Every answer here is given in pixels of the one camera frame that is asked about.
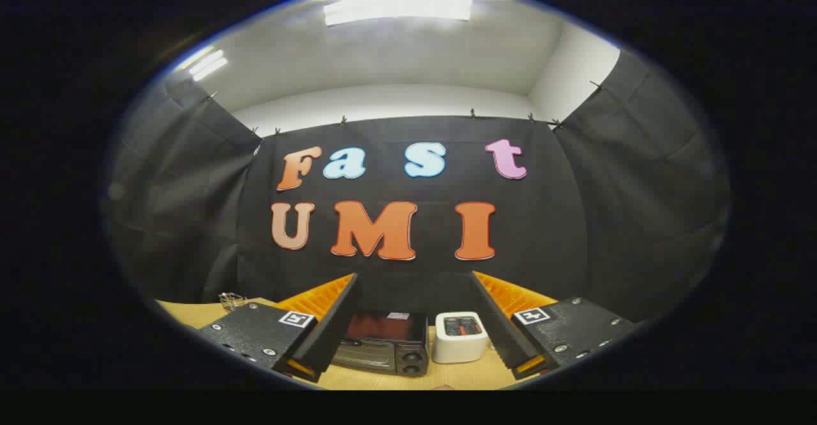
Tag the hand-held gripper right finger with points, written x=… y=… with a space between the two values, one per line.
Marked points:
x=498 y=323

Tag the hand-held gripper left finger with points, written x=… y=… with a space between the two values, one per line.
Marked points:
x=332 y=329

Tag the black toaster oven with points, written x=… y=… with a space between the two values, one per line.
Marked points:
x=383 y=329

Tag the white bread toaster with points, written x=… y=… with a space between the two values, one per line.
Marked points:
x=459 y=345

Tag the narrow ceiling light panel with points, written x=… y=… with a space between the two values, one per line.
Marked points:
x=207 y=64

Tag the wide ceiling light panel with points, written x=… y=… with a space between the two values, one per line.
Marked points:
x=396 y=10

